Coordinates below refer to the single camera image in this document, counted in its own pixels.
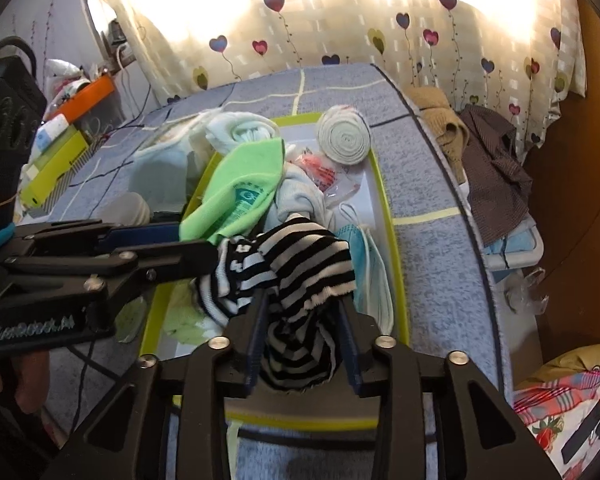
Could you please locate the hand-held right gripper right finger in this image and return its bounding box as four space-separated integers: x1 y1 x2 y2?
337 297 563 480

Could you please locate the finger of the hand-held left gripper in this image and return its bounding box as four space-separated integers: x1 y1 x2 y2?
12 220 182 257
0 240 222 307

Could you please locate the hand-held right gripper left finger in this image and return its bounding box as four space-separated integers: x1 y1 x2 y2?
40 290 271 480

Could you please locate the black white striped sock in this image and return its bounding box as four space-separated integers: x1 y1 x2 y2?
192 237 268 328
250 214 357 392

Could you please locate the green patterned towel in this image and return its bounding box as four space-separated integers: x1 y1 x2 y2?
162 280 226 346

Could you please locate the blue face mask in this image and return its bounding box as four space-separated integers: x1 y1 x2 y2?
335 202 396 336

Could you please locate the green sock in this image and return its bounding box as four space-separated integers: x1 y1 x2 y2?
179 139 287 241

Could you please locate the light grey sock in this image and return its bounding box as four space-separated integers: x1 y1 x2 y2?
270 162 338 233

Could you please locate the white towel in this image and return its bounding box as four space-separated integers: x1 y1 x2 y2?
202 112 281 158

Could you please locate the white box with green rim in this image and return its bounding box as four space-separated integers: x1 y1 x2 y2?
139 114 410 433

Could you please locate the clear red printed plastic bag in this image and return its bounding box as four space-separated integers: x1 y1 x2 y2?
287 142 366 206

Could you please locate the cream ribbed sock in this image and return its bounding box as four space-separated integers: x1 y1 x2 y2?
316 105 372 166

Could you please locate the person's left hand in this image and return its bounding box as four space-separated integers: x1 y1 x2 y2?
0 351 52 415

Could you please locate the blue white tissue pack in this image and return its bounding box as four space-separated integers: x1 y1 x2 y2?
35 112 71 153

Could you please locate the green cardboard box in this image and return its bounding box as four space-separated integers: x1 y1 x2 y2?
20 130 90 208

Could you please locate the wet wipes pack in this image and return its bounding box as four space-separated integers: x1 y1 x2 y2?
130 115 216 211

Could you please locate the white plastic bag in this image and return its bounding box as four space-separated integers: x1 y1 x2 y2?
45 57 88 86

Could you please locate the orange tray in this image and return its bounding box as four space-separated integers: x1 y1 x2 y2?
55 74 117 123

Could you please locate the black charger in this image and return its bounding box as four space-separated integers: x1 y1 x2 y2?
105 19 128 48

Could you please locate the crumpled clear plastic bag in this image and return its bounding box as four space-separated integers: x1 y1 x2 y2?
505 267 551 316

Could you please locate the light blue cloth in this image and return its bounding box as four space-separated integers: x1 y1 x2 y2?
482 220 546 271

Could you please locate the colourful plaid cloth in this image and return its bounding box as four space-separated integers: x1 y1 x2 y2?
512 367 600 480

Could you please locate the brown checked shirt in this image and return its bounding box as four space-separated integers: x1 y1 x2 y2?
457 105 533 248

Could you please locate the yellow pillow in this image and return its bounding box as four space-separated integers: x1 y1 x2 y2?
525 342 600 391

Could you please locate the tan knitted cloth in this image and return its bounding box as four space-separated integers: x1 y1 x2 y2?
405 85 471 186

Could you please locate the heart patterned curtain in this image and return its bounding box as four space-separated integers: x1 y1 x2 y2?
87 0 586 151

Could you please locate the wooden cabinet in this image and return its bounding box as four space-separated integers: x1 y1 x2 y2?
520 0 600 361

